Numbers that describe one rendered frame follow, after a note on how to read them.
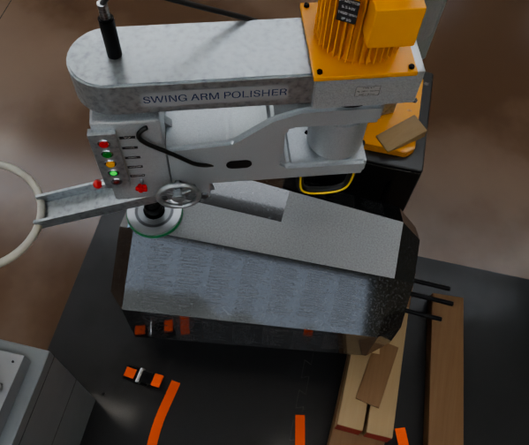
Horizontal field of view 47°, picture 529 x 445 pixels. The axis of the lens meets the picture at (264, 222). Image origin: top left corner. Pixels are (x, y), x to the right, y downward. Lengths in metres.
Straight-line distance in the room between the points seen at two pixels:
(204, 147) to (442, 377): 1.74
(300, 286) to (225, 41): 1.04
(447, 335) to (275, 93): 1.83
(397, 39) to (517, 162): 2.50
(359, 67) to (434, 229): 1.98
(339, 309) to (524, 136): 2.09
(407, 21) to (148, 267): 1.42
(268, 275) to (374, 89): 0.93
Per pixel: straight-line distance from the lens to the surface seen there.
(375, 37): 1.52
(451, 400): 3.08
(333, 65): 1.67
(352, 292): 2.37
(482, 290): 3.43
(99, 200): 2.34
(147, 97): 1.69
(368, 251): 2.38
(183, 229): 2.38
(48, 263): 3.42
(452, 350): 3.15
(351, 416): 2.83
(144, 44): 1.75
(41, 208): 2.43
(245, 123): 1.87
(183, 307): 2.47
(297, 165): 2.04
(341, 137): 1.94
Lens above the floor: 2.96
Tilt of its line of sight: 61 degrees down
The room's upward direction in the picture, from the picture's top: 4 degrees clockwise
